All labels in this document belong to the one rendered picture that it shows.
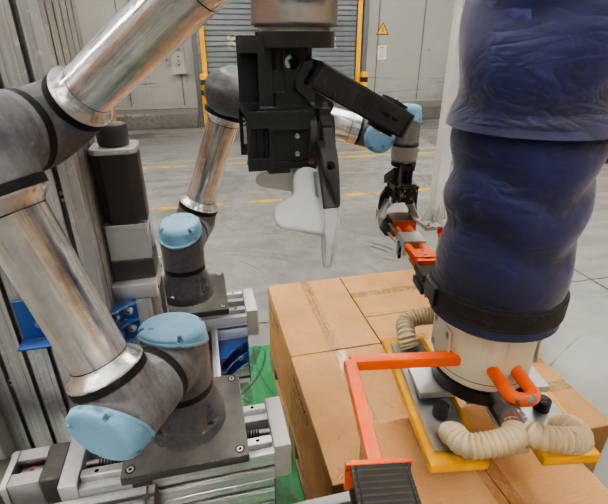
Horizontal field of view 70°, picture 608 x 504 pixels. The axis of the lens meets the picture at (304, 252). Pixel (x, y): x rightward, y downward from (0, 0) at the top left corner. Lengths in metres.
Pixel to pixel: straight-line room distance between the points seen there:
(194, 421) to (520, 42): 0.77
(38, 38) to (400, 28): 10.74
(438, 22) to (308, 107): 11.38
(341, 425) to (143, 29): 1.32
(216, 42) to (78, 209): 9.50
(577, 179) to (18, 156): 0.71
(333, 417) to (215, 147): 0.97
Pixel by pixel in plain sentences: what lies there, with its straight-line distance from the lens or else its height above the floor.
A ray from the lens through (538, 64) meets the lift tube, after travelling 0.63.
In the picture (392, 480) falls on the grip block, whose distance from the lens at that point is 0.61.
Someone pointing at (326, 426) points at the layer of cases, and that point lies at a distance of 1.59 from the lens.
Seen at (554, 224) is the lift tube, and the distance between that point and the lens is 0.70.
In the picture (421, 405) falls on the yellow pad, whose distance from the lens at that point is 0.89.
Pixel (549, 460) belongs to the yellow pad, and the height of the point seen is 1.09.
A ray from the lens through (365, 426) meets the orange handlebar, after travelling 0.68.
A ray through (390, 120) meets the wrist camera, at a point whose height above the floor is 1.64.
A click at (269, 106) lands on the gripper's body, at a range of 0.41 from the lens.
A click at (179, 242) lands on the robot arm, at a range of 1.22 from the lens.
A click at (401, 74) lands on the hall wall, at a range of 11.44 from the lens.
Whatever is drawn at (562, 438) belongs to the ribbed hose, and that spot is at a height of 1.16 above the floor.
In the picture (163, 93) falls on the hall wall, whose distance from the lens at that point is 10.43.
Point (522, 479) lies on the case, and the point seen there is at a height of 0.95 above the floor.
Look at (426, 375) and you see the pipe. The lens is 0.92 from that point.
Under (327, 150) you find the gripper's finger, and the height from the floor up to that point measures 1.63.
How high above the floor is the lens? 1.71
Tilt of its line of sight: 26 degrees down
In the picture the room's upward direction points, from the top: straight up
